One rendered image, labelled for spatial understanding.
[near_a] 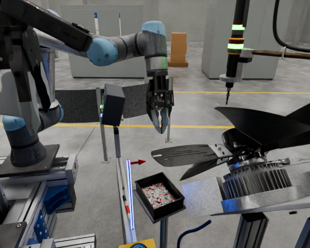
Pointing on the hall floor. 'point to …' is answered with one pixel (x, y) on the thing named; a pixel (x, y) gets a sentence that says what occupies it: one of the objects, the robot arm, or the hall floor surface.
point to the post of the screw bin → (164, 233)
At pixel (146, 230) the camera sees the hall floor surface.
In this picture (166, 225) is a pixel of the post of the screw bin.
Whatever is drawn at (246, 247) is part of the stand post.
